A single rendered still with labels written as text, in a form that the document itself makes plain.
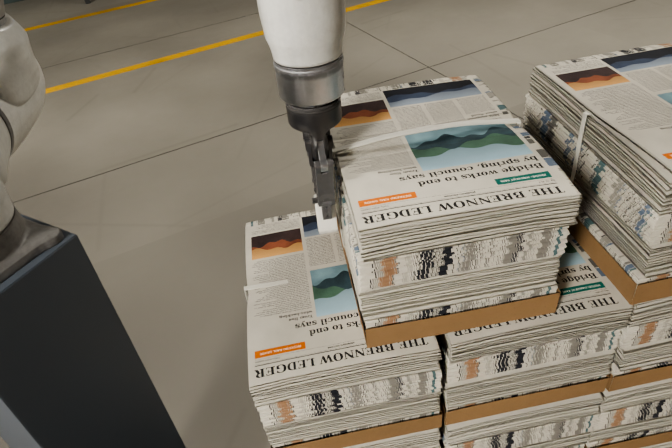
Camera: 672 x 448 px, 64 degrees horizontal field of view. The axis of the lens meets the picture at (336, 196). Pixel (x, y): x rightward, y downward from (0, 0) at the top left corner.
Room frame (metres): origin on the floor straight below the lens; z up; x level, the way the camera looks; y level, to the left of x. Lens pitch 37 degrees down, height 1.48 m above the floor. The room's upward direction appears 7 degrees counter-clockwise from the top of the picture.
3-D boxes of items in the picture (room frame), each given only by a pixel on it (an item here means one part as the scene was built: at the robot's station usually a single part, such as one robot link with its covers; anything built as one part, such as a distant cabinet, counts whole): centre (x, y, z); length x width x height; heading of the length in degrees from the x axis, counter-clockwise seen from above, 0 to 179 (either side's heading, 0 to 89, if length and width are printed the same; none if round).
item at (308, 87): (0.67, 0.01, 1.19); 0.09 x 0.09 x 0.06
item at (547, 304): (0.58, -0.15, 0.86); 0.29 x 0.16 x 0.04; 94
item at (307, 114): (0.67, 0.02, 1.11); 0.08 x 0.07 x 0.09; 5
